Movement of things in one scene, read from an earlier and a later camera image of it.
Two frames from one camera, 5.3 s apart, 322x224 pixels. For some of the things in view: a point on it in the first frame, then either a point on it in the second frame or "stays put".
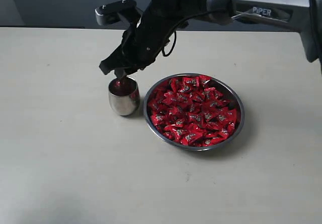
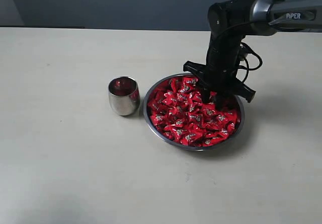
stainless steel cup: [124, 100] stays put
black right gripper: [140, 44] -> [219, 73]
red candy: [229, 115] stays put
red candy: [159, 120] stays put
